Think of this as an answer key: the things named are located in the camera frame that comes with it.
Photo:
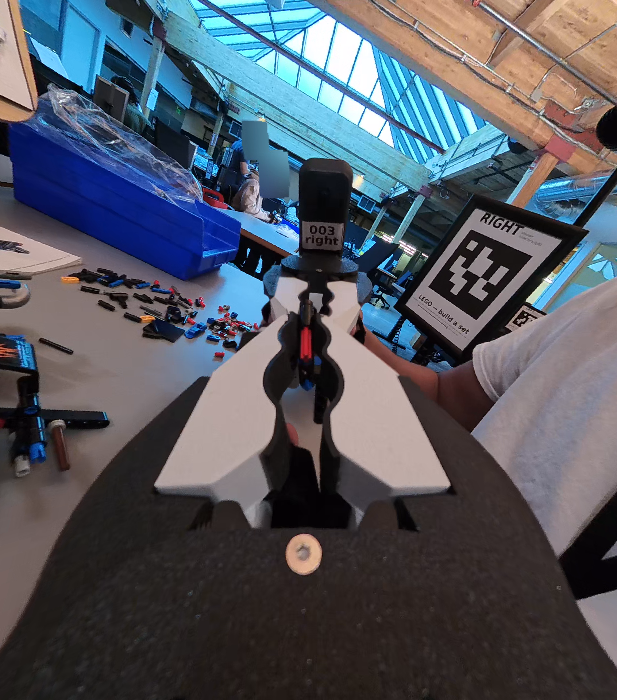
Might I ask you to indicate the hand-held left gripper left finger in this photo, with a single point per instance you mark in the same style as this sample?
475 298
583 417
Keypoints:
221 437

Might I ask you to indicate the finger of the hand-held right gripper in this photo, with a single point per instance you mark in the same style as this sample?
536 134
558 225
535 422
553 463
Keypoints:
345 303
289 298

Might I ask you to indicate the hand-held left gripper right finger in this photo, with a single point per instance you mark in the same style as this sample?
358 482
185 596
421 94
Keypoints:
390 437

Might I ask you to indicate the black lego beam with pins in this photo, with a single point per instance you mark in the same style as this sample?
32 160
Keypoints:
304 339

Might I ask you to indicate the person's right forearm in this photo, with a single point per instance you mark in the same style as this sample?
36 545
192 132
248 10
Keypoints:
439 388

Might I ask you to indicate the pile of small colourful lego pieces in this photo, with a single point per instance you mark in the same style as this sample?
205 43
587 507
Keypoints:
221 326

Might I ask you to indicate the dark flat lego panel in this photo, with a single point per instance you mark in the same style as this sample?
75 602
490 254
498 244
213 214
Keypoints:
163 331

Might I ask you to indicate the short black lego axle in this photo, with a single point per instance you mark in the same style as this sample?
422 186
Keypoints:
56 346

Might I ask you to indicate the background work table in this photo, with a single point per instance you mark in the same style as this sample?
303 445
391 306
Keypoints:
270 232

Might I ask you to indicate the black framed marker sign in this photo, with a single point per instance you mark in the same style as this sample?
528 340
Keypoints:
483 273

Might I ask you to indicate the small marker tag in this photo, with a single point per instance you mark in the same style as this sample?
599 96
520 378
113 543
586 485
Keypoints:
524 320

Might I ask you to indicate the stacked blue plastic bins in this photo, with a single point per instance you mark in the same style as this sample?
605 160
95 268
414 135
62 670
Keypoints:
95 197

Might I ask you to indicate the clear plastic bag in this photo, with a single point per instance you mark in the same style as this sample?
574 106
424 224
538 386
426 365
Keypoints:
95 126

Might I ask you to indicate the white instruction booklet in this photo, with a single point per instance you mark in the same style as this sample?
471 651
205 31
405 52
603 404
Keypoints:
40 257

